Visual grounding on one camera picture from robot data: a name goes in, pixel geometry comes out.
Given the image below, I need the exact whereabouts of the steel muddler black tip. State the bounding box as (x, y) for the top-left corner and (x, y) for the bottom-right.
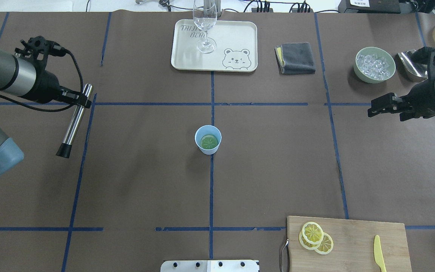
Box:
(56, 84), (93, 158)

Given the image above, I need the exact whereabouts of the wine glass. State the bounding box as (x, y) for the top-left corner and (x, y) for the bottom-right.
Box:
(192, 0), (218, 54)

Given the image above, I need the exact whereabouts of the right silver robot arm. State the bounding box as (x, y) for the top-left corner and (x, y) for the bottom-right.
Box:
(367, 46), (435, 122)

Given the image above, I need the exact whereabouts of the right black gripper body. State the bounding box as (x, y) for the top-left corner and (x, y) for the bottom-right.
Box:
(400, 46), (435, 122)

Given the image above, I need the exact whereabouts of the beige bear tray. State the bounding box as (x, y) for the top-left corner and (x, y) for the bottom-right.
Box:
(171, 19), (258, 73)

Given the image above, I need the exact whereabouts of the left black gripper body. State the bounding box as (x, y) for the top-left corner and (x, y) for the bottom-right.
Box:
(14, 36), (74, 104)

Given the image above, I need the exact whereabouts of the lemon slice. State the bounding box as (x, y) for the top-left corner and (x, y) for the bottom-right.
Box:
(200, 134), (219, 150)
(301, 221), (324, 245)

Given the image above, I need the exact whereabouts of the light blue cup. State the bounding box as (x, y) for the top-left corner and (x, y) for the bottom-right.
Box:
(194, 125), (222, 155)

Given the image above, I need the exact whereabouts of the green bowl with ice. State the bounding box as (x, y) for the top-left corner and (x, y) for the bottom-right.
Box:
(353, 47), (396, 84)

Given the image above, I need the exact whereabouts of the wooden cutting board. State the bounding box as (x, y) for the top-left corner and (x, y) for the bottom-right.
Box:
(287, 216), (412, 272)

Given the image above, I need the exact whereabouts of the yellow plastic knife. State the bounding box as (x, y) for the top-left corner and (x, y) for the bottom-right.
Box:
(373, 235), (387, 272)

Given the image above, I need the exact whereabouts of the grey folded cloth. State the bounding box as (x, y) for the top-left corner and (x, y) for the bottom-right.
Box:
(275, 42), (316, 75)

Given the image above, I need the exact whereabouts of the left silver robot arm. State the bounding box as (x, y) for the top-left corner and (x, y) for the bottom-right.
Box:
(0, 36), (92, 176)

